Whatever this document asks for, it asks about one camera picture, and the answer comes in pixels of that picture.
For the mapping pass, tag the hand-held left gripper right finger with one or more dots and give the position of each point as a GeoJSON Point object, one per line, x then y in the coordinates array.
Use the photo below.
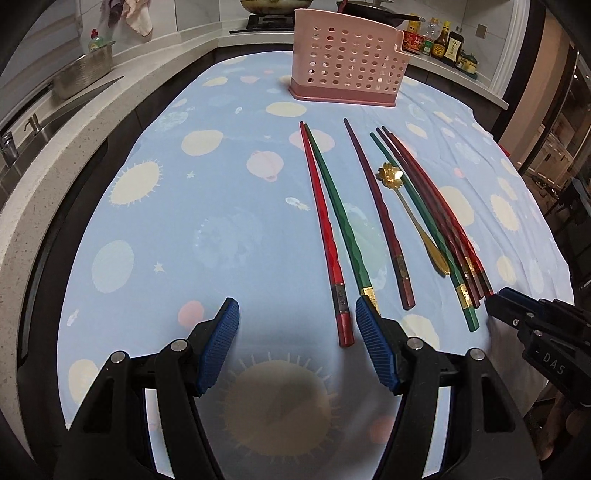
{"type": "Point", "coordinates": [374, 341]}

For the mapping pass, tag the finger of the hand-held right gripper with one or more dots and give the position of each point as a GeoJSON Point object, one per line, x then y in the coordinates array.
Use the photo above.
{"type": "Point", "coordinates": [521, 299]}
{"type": "Point", "coordinates": [505, 316]}

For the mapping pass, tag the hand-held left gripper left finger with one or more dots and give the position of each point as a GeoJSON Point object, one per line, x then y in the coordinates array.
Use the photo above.
{"type": "Point", "coordinates": [221, 341]}

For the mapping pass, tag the green chopstick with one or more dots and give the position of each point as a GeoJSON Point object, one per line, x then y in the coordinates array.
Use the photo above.
{"type": "Point", "coordinates": [341, 217]}
{"type": "Point", "coordinates": [471, 314]}

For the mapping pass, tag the dark red chopstick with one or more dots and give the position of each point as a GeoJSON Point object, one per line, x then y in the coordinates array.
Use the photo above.
{"type": "Point", "coordinates": [441, 210]}

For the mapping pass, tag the maroon chopstick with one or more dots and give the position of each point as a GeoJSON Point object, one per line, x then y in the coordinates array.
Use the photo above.
{"type": "Point", "coordinates": [376, 203]}
{"type": "Point", "coordinates": [431, 210]}

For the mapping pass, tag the gold flower spoon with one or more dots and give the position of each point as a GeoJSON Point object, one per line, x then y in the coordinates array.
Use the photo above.
{"type": "Point", "coordinates": [390, 175]}

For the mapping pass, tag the pink perforated utensil basket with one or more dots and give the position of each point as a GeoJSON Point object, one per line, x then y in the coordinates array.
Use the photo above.
{"type": "Point", "coordinates": [346, 55]}

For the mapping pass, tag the person's right hand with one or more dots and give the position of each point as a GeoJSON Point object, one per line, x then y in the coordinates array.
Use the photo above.
{"type": "Point", "coordinates": [561, 424]}

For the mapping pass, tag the blue planet print tablecloth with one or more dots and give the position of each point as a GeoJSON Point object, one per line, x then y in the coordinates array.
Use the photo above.
{"type": "Point", "coordinates": [207, 207]}

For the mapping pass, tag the red bag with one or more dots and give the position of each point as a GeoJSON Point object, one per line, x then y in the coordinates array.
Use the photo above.
{"type": "Point", "coordinates": [505, 148]}

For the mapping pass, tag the small seasoning jars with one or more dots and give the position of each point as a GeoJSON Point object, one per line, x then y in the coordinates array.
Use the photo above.
{"type": "Point", "coordinates": [468, 63]}

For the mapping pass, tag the dark soy sauce bottle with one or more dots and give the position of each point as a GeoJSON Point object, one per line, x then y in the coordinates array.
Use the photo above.
{"type": "Point", "coordinates": [456, 46]}

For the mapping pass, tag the brown sauce bottle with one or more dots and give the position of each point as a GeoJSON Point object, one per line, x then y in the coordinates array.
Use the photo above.
{"type": "Point", "coordinates": [441, 44]}

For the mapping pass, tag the green lid jar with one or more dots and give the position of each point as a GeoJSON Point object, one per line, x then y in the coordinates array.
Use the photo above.
{"type": "Point", "coordinates": [428, 47]}

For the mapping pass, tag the steel kitchen sink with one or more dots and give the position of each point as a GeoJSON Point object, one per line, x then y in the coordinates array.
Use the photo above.
{"type": "Point", "coordinates": [55, 120]}

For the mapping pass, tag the red sauce jar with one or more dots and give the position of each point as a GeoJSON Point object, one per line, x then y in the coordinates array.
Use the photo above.
{"type": "Point", "coordinates": [413, 39]}

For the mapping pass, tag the clear bottle yellow cap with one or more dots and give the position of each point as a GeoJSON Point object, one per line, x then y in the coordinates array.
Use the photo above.
{"type": "Point", "coordinates": [431, 27]}

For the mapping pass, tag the chrome faucet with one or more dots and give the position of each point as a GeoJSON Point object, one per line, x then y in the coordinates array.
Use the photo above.
{"type": "Point", "coordinates": [8, 150]}

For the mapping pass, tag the chrome sink soap dispenser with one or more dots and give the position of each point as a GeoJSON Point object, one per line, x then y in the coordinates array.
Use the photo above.
{"type": "Point", "coordinates": [33, 123]}

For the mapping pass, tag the black gas stove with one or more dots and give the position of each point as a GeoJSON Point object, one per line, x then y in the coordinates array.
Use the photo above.
{"type": "Point", "coordinates": [263, 23]}

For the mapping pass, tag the green dish soap bottle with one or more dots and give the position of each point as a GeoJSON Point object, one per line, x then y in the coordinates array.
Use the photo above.
{"type": "Point", "coordinates": [98, 42]}

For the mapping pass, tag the black wok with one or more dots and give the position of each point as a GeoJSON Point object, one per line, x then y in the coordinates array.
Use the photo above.
{"type": "Point", "coordinates": [369, 9]}

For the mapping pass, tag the cream hanging towel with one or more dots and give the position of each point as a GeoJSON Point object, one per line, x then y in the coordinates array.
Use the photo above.
{"type": "Point", "coordinates": [138, 18]}

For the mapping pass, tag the yellowish cooking pan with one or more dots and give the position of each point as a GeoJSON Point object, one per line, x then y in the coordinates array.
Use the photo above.
{"type": "Point", "coordinates": [263, 5]}

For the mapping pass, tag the purple hanging cloth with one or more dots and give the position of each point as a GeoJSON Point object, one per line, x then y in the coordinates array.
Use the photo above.
{"type": "Point", "coordinates": [113, 11]}

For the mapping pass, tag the wall outlet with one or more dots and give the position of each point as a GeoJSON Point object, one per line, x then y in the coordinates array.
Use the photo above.
{"type": "Point", "coordinates": [481, 31]}

